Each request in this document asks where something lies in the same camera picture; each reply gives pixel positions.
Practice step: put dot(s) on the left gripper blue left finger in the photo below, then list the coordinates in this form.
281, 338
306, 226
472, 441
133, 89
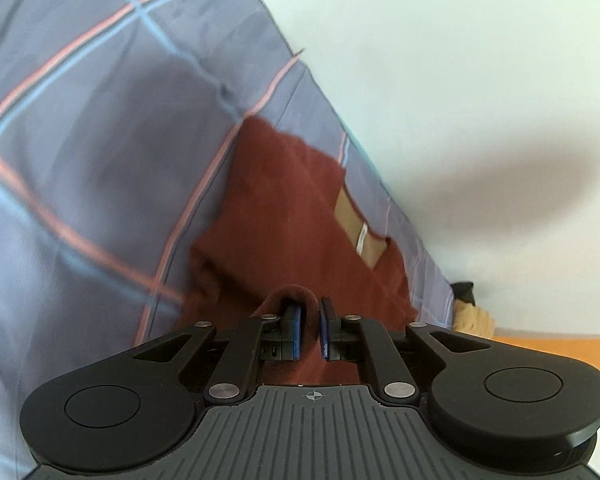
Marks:
266, 338

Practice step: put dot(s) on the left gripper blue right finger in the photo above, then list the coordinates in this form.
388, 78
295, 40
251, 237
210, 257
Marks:
367, 344

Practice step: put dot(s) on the dark red knit sweater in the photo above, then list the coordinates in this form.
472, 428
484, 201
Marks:
287, 229

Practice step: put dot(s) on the beige and black garment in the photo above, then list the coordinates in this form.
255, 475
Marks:
468, 318

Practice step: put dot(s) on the orange box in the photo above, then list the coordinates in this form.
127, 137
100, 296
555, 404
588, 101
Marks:
581, 347

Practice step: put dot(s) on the blue plaid bed sheet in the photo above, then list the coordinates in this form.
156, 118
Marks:
117, 122

